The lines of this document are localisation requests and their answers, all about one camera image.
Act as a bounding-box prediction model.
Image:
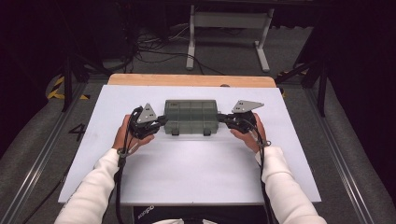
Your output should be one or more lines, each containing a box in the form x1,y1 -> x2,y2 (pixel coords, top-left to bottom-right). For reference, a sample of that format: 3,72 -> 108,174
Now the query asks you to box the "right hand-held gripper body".
223,99 -> 265,135

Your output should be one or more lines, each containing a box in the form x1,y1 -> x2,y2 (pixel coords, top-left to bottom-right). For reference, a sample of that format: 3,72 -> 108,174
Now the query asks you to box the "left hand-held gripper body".
128,103 -> 161,140

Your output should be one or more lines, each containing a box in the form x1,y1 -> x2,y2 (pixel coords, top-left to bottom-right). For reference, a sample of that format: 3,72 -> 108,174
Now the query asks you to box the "grey plastic compartment box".
163,99 -> 219,136

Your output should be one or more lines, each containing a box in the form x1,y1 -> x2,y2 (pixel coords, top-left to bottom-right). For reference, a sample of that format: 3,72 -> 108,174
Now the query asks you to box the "person's right hand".
229,112 -> 268,154

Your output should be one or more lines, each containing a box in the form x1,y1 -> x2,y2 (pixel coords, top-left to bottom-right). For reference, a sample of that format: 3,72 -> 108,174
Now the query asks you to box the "person's left hand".
112,114 -> 156,154

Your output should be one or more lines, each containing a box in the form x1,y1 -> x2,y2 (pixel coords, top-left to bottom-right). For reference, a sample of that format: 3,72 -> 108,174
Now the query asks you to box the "white board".
58,84 -> 322,207

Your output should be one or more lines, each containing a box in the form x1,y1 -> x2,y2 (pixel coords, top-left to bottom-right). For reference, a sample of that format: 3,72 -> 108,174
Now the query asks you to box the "black tripod stand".
60,46 -> 114,113
275,55 -> 329,118

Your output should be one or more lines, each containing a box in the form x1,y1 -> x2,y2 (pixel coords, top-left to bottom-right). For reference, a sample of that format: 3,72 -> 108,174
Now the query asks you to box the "person's dark clothing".
134,204 -> 269,224

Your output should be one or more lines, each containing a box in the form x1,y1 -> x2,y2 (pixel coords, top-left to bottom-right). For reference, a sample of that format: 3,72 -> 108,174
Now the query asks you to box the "bundle of black floor cables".
124,22 -> 226,77

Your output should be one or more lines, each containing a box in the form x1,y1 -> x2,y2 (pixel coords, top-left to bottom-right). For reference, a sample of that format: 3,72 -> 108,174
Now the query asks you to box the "left hand-held gripper cable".
114,106 -> 144,224

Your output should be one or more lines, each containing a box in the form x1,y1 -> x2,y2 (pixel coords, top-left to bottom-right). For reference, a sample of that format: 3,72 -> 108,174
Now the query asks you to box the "hand-held gripper cable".
244,119 -> 276,224
114,106 -> 144,224

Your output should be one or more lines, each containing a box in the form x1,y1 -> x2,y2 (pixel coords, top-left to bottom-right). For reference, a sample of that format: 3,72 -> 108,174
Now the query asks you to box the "right hand-held gripper cable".
244,119 -> 276,224

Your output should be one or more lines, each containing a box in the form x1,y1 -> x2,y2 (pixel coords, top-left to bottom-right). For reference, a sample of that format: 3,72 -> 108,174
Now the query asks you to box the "white metal stand frame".
185,4 -> 276,74

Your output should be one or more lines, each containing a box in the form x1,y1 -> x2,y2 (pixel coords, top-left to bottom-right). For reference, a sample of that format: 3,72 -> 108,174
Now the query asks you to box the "aluminium floor rail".
0,81 -> 89,224
303,88 -> 379,224

